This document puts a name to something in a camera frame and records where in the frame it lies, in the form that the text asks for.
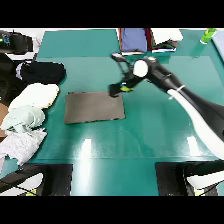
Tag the dark grey T-shirt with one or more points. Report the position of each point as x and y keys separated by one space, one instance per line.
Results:
x=94 y=107

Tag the light grey garment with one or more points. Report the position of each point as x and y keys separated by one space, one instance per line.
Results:
x=21 y=145

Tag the cream garment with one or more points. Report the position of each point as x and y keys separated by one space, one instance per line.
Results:
x=35 y=95

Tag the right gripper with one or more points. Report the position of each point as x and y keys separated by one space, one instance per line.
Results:
x=117 y=88

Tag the black garment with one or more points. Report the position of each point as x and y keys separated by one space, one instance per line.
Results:
x=43 y=72

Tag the white garment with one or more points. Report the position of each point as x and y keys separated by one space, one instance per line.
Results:
x=166 y=35

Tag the green bottle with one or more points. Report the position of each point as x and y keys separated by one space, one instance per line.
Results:
x=208 y=34

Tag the blue garment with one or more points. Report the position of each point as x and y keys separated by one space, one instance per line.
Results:
x=134 y=39

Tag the pale green garment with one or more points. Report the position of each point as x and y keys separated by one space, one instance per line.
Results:
x=23 y=117

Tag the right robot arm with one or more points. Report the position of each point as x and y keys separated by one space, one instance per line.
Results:
x=200 y=110

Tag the red garment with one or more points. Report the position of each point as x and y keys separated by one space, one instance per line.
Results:
x=148 y=38

